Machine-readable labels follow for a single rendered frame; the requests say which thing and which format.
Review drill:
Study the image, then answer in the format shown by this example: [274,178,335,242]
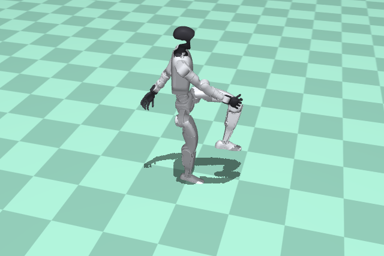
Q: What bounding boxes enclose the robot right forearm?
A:
[201,83,230,104]

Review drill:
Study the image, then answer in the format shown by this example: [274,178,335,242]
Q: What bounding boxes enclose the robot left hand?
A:
[140,85,158,110]

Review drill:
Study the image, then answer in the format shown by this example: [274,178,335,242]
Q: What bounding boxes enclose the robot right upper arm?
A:
[175,61,210,91]

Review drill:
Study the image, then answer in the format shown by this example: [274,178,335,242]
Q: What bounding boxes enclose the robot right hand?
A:
[223,94,243,109]

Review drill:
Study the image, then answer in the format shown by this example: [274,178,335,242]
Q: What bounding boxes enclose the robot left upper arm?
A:
[166,45,179,76]

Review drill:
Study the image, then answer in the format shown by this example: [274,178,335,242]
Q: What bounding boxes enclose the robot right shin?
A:
[181,148,196,178]

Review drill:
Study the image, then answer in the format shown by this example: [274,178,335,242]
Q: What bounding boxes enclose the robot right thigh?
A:
[175,109,198,155]

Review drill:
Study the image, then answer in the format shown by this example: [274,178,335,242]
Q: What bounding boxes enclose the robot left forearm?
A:
[153,69,170,93]

